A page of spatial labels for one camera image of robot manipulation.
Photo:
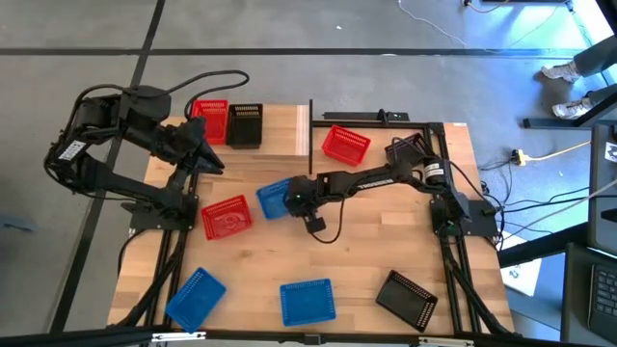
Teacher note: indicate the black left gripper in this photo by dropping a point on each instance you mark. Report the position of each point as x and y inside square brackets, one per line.
[183, 140]

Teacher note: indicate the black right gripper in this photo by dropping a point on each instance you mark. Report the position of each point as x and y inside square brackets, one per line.
[303, 195]

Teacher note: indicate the blue plastic basket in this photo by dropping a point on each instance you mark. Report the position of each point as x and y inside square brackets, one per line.
[195, 300]
[307, 302]
[271, 200]

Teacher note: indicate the red plastic basket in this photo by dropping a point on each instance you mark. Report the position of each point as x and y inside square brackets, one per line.
[217, 120]
[344, 144]
[226, 217]

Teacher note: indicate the black plastic basket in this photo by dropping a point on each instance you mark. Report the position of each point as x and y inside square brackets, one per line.
[414, 143]
[244, 127]
[406, 300]

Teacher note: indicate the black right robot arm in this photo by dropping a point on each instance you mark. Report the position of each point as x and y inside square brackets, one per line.
[381, 182]

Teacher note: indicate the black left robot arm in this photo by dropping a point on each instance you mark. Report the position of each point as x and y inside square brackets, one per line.
[111, 180]

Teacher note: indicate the black power strip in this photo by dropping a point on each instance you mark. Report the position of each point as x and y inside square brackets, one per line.
[352, 116]

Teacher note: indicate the yellow power plug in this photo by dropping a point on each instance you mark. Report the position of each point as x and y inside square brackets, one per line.
[519, 156]

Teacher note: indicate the black front crossbeam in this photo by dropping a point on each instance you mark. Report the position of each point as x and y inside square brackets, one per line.
[72, 337]

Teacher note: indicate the white paper sheet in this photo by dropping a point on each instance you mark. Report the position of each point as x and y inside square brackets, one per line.
[523, 277]

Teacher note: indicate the black desk leg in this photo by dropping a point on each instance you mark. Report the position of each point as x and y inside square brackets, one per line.
[540, 247]

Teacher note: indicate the person's white shoes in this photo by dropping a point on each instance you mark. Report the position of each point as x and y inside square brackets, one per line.
[549, 124]

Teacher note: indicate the black desk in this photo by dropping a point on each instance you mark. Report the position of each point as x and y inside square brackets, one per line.
[576, 299]

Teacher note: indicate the grey equipment case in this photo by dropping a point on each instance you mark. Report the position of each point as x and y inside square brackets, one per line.
[602, 217]

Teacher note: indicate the person's leg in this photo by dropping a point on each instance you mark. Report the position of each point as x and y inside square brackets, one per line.
[602, 94]
[598, 58]

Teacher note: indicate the black keyboard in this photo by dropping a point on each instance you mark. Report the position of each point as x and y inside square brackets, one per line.
[605, 294]

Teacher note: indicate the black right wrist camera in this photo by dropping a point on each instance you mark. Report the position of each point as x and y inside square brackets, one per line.
[315, 225]

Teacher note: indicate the black shelf post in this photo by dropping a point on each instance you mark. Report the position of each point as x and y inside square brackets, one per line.
[311, 144]

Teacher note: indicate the black aluminium side frame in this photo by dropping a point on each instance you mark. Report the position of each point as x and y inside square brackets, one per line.
[144, 222]
[482, 229]

